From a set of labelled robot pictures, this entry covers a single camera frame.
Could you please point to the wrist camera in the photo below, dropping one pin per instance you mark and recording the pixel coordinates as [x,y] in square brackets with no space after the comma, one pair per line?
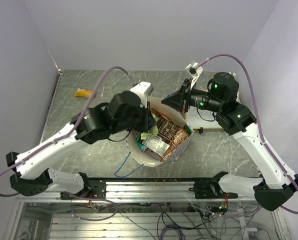
[143,90]
[194,70]

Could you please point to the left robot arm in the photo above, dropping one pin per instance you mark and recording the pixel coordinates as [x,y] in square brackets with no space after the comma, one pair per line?
[33,175]

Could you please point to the yellow snack bar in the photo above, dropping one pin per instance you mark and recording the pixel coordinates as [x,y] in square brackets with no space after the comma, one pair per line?
[83,93]

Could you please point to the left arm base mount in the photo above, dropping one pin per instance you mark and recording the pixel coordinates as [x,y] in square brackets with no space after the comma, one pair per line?
[95,189]

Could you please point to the checkered paper bag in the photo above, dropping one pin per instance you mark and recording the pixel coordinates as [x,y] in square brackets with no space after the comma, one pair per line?
[148,158]

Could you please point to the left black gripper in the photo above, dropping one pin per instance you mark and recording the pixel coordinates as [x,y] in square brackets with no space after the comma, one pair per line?
[148,120]

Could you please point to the orange snack packet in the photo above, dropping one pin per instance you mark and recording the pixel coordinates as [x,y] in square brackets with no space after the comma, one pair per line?
[157,114]

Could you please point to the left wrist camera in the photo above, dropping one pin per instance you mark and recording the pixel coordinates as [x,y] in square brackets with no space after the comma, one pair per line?
[143,90]

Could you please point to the white labelled snack packet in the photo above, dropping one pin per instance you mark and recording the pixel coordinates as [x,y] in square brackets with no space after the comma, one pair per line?
[156,144]

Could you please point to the green snack packet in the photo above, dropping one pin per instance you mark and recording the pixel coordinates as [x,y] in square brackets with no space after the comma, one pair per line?
[153,130]

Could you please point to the teal snack packet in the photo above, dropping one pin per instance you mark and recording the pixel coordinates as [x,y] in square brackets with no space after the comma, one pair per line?
[141,146]

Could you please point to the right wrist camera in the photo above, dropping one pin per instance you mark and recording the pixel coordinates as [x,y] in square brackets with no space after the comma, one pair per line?
[194,70]

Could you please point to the brown snack bag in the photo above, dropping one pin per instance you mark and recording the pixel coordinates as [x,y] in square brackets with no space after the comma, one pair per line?
[175,135]

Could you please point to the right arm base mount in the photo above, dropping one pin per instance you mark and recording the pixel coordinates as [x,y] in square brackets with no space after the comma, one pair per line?
[205,189]

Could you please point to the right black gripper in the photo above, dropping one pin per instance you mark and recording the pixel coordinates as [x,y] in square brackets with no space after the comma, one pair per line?
[181,99]

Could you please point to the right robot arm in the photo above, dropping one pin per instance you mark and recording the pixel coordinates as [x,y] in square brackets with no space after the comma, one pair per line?
[277,183]

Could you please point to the white whiteboard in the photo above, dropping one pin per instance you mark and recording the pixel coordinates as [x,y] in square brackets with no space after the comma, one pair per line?
[203,119]

